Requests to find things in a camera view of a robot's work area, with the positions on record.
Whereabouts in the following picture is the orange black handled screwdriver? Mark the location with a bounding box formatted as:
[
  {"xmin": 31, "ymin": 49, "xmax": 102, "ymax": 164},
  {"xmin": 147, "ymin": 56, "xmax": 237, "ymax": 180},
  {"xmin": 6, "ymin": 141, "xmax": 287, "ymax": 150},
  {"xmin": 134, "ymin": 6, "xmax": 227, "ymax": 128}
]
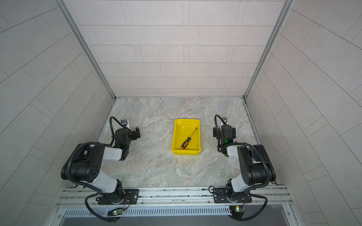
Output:
[{"xmin": 181, "ymin": 128, "xmax": 198, "ymax": 150}]

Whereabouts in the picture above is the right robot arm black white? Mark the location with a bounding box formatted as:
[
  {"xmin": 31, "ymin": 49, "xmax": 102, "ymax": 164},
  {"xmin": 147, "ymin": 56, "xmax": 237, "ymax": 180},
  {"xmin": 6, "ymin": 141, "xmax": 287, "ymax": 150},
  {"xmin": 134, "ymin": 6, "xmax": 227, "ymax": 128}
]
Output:
[{"xmin": 213, "ymin": 124, "xmax": 276, "ymax": 202}]

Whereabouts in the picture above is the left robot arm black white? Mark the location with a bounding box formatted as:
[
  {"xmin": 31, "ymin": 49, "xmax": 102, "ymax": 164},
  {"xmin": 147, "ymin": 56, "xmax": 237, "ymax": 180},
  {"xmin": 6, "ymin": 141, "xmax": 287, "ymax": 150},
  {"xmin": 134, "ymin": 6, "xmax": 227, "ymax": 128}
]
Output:
[{"xmin": 60, "ymin": 127, "xmax": 140, "ymax": 204}]

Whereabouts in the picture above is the yellow plastic bin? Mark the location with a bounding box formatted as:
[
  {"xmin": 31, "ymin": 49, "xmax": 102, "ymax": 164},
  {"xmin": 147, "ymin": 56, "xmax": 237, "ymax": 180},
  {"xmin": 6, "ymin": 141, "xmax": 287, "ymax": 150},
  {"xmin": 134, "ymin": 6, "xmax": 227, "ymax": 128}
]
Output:
[{"xmin": 172, "ymin": 119, "xmax": 201, "ymax": 155}]

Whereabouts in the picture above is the left green circuit board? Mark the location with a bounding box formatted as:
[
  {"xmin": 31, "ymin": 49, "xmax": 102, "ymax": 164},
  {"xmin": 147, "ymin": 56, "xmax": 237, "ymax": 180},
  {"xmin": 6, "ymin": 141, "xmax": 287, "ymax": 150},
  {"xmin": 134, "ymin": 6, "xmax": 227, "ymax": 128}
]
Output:
[{"xmin": 107, "ymin": 208, "xmax": 124, "ymax": 217}]

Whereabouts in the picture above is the green circuit board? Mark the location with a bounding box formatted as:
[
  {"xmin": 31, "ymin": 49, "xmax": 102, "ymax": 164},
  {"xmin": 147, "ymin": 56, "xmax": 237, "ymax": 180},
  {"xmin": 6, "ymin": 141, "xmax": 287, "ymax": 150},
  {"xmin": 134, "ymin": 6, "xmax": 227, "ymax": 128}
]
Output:
[
  {"xmin": 229, "ymin": 206, "xmax": 246, "ymax": 219},
  {"xmin": 107, "ymin": 208, "xmax": 124, "ymax": 217}
]

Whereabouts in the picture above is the right green circuit board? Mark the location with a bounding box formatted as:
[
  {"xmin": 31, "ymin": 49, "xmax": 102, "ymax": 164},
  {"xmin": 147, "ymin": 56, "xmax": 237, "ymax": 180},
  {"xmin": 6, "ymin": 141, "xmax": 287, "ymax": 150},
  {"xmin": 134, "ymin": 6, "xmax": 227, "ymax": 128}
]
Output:
[{"xmin": 229, "ymin": 206, "xmax": 246, "ymax": 219}]

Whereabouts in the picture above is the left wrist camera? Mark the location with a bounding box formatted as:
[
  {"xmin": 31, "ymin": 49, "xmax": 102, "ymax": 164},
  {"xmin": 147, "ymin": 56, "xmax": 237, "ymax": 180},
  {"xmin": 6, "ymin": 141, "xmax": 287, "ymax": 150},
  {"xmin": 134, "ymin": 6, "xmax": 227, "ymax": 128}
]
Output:
[{"xmin": 121, "ymin": 120, "xmax": 130, "ymax": 129}]

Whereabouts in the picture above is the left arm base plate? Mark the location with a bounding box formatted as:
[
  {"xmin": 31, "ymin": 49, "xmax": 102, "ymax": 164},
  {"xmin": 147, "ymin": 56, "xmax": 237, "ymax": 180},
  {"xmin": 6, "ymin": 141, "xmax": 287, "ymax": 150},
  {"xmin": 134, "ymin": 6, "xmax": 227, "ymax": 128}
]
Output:
[{"xmin": 96, "ymin": 189, "xmax": 139, "ymax": 205}]

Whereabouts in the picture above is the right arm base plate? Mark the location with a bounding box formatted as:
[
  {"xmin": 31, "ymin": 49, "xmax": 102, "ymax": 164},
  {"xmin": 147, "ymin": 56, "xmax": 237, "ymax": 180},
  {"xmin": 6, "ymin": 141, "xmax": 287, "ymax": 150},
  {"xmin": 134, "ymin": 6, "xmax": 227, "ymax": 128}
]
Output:
[{"xmin": 209, "ymin": 186, "xmax": 252, "ymax": 203}]

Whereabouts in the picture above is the left black cable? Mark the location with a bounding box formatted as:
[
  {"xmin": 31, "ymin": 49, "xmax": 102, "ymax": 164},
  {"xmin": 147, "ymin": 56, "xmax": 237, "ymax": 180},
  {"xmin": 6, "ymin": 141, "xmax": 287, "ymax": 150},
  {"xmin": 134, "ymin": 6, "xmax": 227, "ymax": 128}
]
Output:
[{"xmin": 84, "ymin": 192, "xmax": 118, "ymax": 222}]

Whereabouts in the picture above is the black cable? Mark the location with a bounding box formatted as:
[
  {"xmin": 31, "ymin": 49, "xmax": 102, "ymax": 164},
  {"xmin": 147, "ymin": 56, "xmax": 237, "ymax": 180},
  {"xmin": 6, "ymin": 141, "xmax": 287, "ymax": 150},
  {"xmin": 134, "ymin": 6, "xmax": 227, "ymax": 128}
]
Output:
[
  {"xmin": 84, "ymin": 192, "xmax": 118, "ymax": 222},
  {"xmin": 230, "ymin": 192, "xmax": 268, "ymax": 222}
]

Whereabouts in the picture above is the aluminium mounting rail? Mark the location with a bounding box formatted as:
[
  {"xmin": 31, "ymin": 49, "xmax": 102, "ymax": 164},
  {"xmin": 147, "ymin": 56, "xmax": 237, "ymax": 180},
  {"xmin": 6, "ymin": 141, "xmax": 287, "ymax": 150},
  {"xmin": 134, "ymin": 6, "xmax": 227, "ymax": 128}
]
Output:
[{"xmin": 55, "ymin": 185, "xmax": 293, "ymax": 208}]

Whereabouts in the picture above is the right black cable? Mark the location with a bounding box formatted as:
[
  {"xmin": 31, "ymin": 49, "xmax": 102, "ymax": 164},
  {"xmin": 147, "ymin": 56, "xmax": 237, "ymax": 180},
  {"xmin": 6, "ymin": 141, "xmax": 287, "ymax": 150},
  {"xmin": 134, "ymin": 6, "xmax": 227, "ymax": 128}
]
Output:
[{"xmin": 230, "ymin": 192, "xmax": 268, "ymax": 222}]

